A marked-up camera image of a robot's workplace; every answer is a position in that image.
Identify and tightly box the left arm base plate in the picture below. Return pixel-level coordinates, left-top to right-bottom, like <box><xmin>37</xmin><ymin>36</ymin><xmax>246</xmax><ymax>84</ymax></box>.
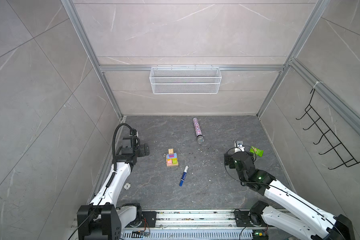
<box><xmin>126</xmin><ymin>211</ymin><xmax>158</xmax><ymax>228</ymax></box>

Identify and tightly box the blue white marker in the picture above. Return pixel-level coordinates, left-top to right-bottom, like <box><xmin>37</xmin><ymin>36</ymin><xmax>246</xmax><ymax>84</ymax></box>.
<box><xmin>179</xmin><ymin>166</ymin><xmax>189</xmax><ymax>187</ymax></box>

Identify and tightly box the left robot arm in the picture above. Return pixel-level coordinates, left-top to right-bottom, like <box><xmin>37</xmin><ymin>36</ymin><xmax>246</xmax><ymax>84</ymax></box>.
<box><xmin>77</xmin><ymin>136</ymin><xmax>149</xmax><ymax>240</ymax></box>

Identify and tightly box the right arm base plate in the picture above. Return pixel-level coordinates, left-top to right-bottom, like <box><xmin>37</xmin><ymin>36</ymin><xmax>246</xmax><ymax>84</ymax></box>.
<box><xmin>232</xmin><ymin>209</ymin><xmax>269</xmax><ymax>228</ymax></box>

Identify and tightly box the white wire mesh basket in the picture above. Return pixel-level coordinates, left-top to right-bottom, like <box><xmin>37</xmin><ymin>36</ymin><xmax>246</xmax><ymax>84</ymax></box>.
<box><xmin>150</xmin><ymin>67</ymin><xmax>222</xmax><ymax>95</ymax></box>

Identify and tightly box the green circuit board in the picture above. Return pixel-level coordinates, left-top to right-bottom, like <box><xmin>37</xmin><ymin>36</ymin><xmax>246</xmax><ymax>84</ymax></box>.
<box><xmin>253</xmin><ymin>230</ymin><xmax>269</xmax><ymax>240</ymax></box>

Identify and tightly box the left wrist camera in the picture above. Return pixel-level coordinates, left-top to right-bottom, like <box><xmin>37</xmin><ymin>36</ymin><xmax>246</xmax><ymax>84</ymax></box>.
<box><xmin>130</xmin><ymin>129</ymin><xmax>140</xmax><ymax>141</ymax></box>

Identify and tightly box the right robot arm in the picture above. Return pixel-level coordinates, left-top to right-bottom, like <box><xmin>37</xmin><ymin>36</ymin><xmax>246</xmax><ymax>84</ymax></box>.
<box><xmin>224</xmin><ymin>148</ymin><xmax>355</xmax><ymax>240</ymax></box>

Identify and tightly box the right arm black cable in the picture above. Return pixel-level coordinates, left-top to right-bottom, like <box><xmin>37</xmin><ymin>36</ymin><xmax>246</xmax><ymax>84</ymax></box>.
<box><xmin>223</xmin><ymin>145</ymin><xmax>346</xmax><ymax>240</ymax></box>

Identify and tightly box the black wire hook rack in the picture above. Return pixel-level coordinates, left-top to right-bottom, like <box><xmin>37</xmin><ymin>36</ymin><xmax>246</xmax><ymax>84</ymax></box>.
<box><xmin>296</xmin><ymin>89</ymin><xmax>360</xmax><ymax>170</ymax></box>

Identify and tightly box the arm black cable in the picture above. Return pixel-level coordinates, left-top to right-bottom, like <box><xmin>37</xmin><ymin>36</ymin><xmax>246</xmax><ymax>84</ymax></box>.
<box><xmin>223</xmin><ymin>145</ymin><xmax>346</xmax><ymax>240</ymax></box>
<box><xmin>67</xmin><ymin>122</ymin><xmax>139</xmax><ymax>240</ymax></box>

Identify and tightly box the small white gear piece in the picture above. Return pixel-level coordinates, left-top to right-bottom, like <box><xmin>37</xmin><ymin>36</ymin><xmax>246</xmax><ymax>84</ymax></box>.
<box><xmin>124</xmin><ymin>183</ymin><xmax>131</xmax><ymax>190</ymax></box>

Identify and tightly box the light blue block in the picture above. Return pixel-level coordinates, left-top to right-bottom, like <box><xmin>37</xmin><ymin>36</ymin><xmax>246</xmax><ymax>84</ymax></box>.
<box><xmin>166</xmin><ymin>153</ymin><xmax>178</xmax><ymax>160</ymax></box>

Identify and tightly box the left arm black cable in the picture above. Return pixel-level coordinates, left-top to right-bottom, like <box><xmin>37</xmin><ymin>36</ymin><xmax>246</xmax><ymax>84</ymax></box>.
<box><xmin>67</xmin><ymin>122</ymin><xmax>139</xmax><ymax>240</ymax></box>

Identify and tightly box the glitter sprinkle tube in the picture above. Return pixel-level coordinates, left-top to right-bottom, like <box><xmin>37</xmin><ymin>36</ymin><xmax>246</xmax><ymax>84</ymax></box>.
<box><xmin>193</xmin><ymin>118</ymin><xmax>204</xmax><ymax>145</ymax></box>

